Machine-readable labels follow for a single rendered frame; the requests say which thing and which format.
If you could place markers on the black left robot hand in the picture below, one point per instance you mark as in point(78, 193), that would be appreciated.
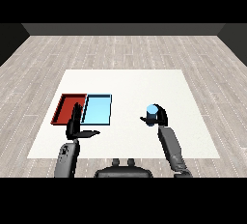
point(72, 128)

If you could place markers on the red shallow open box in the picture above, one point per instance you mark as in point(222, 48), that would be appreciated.
point(68, 108)

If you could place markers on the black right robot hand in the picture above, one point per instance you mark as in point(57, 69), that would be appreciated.
point(162, 117)

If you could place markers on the dark grey robot body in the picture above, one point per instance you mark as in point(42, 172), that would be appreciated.
point(123, 171)

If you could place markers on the small blue can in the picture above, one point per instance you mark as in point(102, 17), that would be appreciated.
point(151, 113)

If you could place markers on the light blue shallow open box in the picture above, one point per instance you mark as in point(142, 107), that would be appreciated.
point(97, 110)

